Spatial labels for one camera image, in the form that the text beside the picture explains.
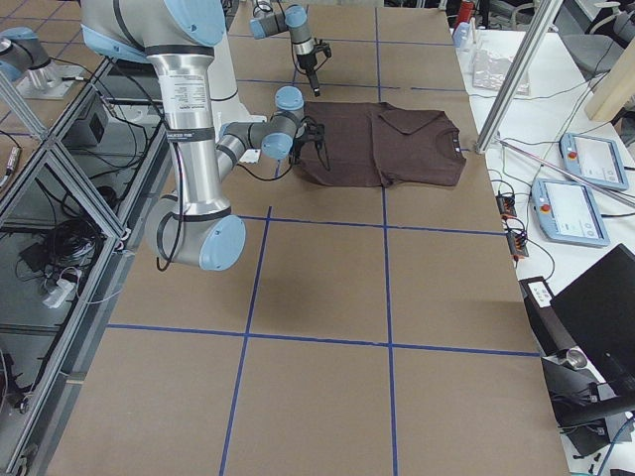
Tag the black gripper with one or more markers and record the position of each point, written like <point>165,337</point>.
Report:
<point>298,147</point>
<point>307,63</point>

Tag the brown t-shirt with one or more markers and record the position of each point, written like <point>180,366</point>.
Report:
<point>379,144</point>

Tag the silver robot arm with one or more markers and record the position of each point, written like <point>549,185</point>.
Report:
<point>194,225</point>
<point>288,22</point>

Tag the red fire extinguisher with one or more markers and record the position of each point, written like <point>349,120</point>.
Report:
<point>465,11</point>

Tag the silver foil bag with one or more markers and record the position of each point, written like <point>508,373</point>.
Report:
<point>489,69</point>

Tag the grey power adapter box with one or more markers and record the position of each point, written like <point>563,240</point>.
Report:
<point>88,129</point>

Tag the orange circuit board far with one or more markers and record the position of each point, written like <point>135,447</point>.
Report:
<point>506,206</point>

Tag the orange circuit board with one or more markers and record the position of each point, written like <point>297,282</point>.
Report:
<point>506,206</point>
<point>517,242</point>

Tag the orange circuit board near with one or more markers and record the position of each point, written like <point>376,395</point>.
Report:
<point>517,242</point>

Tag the black box white label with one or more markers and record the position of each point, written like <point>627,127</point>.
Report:
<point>538,290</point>

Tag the white power strip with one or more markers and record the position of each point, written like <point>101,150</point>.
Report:
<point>61,291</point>

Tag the near teach pendant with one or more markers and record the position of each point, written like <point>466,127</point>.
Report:
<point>567,213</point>

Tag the teach pendant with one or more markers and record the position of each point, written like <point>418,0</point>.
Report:
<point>596,159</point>
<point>567,213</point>

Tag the far teach pendant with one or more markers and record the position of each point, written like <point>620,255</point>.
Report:
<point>596,159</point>

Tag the wooden beam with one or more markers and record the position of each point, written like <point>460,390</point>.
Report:
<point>614,90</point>

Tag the black laptop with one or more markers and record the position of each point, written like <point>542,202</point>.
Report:
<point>597,310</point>

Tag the silver metal cup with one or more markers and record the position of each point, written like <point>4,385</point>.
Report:
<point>572,358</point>

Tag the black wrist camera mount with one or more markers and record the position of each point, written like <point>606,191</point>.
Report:
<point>315,133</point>
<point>322,47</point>

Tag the aluminium frame post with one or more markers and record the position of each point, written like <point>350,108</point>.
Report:
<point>541,23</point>

